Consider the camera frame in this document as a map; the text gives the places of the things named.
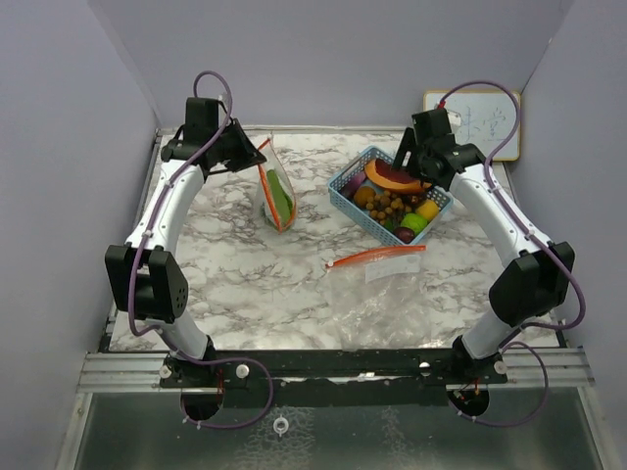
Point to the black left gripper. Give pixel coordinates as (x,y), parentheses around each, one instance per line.
(249,155)

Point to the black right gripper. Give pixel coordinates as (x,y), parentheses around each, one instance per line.
(407,145)

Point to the red and orange meat slab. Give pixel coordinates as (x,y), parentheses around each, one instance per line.
(381,173)

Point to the brown kiwi fruit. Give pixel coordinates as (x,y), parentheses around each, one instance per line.
(363,196)

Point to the clear zip bag orange zipper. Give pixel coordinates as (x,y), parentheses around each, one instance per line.
(272,161)

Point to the purple eggplant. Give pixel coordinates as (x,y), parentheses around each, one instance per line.
(353,185)

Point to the green leafy vegetable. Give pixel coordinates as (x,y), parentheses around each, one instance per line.
(279,203)

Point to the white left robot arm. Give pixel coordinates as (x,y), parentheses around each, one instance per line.
(146,281)

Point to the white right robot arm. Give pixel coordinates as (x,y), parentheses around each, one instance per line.
(536,269)

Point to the light blue perforated plastic basket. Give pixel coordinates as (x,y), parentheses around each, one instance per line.
(383,233)

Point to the green wrinkled ball fruit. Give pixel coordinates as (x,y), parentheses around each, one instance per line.
(415,222)

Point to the small whiteboard wooden frame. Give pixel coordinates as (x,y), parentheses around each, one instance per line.
(486,119)

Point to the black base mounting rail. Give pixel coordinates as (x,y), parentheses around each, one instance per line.
(324,378)

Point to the aluminium extrusion frame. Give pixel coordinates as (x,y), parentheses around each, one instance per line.
(140,372)

